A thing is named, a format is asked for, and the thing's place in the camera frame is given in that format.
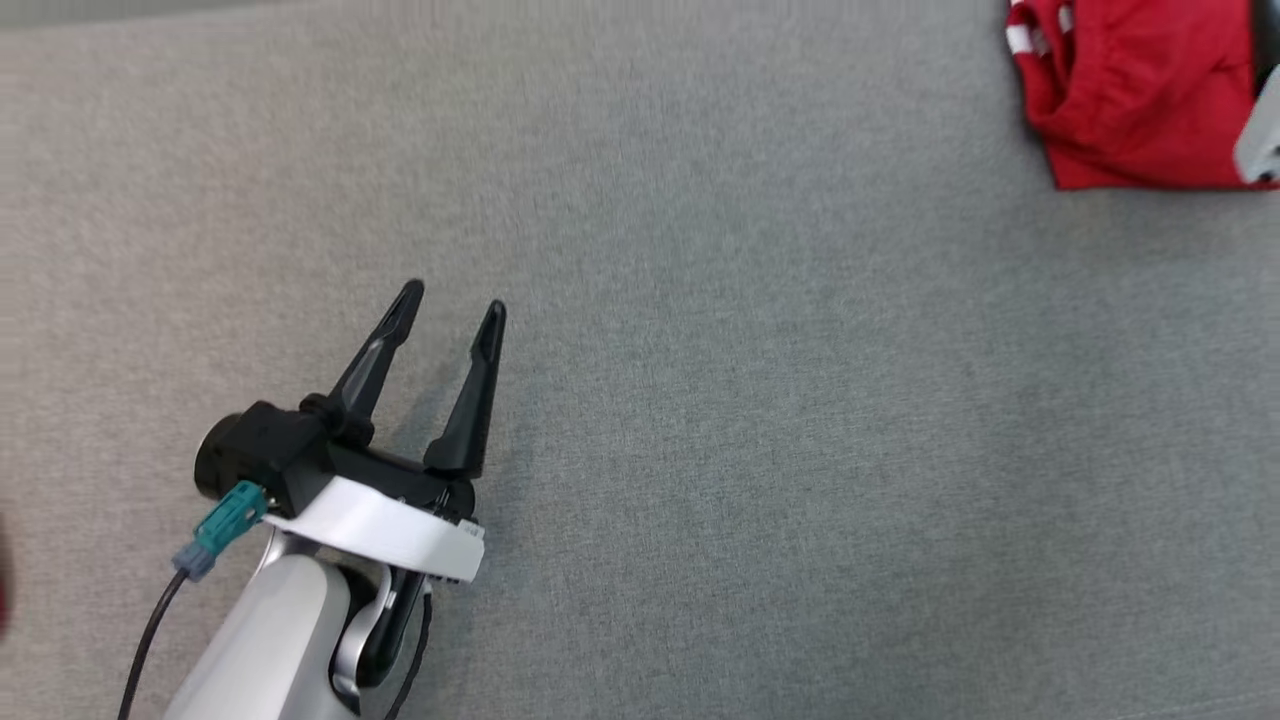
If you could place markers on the teal left camera connector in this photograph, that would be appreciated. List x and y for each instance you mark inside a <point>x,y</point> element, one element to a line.
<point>225,525</point>

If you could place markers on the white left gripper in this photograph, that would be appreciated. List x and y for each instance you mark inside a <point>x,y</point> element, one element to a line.
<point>380,525</point>

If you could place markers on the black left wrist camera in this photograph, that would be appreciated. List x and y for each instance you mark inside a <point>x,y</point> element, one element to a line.
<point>260,445</point>

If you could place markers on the red shorts with logo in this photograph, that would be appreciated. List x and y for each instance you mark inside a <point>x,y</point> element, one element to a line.
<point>1140,100</point>

